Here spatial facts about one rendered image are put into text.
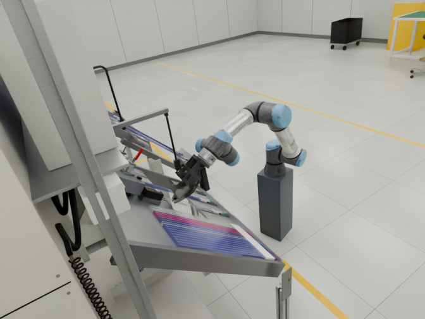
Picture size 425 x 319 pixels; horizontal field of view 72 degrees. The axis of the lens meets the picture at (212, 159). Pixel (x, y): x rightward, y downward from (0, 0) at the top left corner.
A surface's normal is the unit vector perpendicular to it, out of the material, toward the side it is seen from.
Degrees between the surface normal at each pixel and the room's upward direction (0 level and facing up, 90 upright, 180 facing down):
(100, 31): 90
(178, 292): 0
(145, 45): 90
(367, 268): 0
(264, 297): 0
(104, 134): 90
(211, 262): 90
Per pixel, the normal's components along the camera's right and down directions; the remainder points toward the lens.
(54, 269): 0.53, 0.37
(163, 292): -0.13, -0.85
